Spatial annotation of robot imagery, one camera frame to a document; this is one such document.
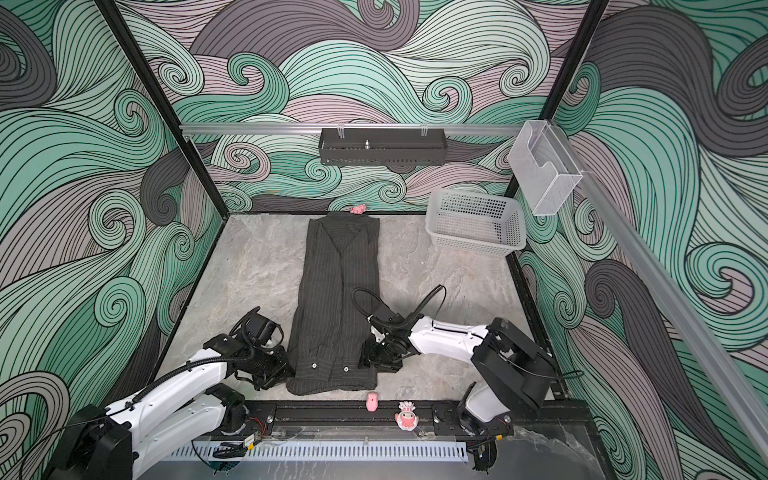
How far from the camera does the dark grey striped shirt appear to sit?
31.3 inches

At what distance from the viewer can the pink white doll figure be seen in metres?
0.72

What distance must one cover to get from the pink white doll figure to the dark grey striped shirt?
100mm
